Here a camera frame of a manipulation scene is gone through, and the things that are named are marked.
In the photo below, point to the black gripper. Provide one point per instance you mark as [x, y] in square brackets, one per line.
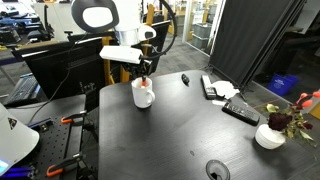
[135, 68]

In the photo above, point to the orange white marker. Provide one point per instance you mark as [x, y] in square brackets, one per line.
[143, 83]

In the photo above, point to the white ceramic mug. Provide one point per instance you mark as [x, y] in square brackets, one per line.
[141, 96]

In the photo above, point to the small black oval device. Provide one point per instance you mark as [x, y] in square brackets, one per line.
[185, 79]

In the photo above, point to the small black monitor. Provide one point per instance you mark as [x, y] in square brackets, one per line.
[161, 36]

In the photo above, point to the grey storage bin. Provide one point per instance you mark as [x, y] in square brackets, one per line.
[203, 29]
[200, 41]

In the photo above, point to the grey remote control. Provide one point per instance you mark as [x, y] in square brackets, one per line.
[208, 87]

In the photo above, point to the orange black clamp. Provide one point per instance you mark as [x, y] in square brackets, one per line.
[61, 166]
[71, 118]

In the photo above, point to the white crumpled paper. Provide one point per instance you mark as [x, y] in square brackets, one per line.
[226, 89]

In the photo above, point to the wide black monitor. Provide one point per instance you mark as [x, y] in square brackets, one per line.
[56, 68]

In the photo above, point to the black remote control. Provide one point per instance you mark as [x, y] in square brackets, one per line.
[240, 113]

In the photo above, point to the black perforated breadboard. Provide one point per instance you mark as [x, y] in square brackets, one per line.
[55, 143]

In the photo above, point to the black folding partition screen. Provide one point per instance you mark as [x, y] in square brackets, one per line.
[246, 36]

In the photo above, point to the black keyboard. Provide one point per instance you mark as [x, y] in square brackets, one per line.
[21, 90]

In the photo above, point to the blue plastic bin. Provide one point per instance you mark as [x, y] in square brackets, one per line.
[282, 84]

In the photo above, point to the white ribbed vase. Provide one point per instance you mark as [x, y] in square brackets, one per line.
[269, 137]

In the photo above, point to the dark red flower bouquet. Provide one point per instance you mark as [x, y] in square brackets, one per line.
[280, 120]

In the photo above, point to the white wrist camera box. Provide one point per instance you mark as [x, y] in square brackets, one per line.
[120, 54]

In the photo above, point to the yellow wooden frame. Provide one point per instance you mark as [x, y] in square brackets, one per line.
[106, 70]

